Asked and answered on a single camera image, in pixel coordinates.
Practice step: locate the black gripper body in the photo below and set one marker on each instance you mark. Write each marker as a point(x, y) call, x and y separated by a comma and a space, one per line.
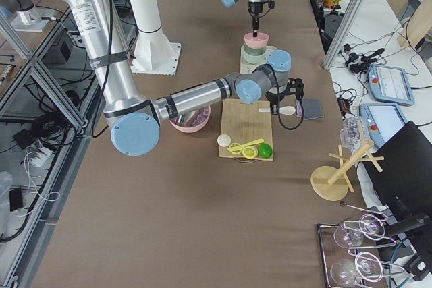
point(254, 10)
point(272, 96)

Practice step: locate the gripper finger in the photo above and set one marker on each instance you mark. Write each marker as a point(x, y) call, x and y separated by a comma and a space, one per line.
point(274, 109)
point(255, 26)

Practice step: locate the white ceramic spoon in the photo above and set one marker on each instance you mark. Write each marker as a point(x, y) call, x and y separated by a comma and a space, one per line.
point(286, 110)

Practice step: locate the yellow plastic spoon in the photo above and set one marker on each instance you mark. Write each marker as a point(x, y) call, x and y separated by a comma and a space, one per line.
point(240, 147)

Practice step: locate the green bowl stack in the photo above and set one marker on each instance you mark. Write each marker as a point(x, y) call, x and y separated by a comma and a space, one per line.
point(254, 55)

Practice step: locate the pink bowl with ice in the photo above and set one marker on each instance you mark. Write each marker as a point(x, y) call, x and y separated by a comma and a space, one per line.
point(196, 123)

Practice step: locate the grey folded cloth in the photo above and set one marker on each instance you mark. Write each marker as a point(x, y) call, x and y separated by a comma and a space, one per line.
point(310, 109)

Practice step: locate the bamboo cutting board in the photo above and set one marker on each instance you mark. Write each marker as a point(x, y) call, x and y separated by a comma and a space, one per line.
point(244, 123)

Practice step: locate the green lime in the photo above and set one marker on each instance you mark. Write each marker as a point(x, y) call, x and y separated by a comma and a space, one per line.
point(265, 150)

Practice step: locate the cream serving tray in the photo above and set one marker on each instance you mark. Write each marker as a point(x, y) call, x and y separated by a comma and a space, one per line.
point(247, 67)

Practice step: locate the lemon slice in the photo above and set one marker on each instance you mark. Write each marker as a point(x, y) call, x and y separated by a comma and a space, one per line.
point(250, 152)

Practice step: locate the white round lid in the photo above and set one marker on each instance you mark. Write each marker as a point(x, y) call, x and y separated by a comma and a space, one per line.
point(224, 140)

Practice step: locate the clear glass mug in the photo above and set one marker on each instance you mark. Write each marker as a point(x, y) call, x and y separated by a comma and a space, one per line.
point(354, 132)

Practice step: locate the metal scoop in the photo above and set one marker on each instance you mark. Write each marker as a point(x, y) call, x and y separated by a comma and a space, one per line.
point(184, 119)

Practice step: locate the wooden mug tree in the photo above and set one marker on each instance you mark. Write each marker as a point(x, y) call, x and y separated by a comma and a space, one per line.
point(332, 183)

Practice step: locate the blue teach pendant near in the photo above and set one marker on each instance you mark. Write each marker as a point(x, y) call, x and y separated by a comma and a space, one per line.
point(384, 120)

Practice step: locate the blue teach pendant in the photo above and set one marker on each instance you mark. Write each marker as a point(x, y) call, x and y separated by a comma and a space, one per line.
point(390, 84)
point(384, 120)

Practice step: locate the blue teach pendant far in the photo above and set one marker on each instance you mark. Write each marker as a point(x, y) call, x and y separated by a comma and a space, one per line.
point(390, 84)

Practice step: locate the black monitor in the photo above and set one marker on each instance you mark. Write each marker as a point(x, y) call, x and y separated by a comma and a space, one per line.
point(404, 185)

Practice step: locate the wine glass rack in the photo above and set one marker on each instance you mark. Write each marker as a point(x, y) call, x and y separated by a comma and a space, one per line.
point(349, 252)

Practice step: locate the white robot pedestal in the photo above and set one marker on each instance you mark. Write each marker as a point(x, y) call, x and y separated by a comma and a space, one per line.
point(153, 52)

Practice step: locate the aluminium frame post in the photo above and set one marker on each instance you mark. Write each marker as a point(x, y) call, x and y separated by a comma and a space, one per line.
point(350, 14)

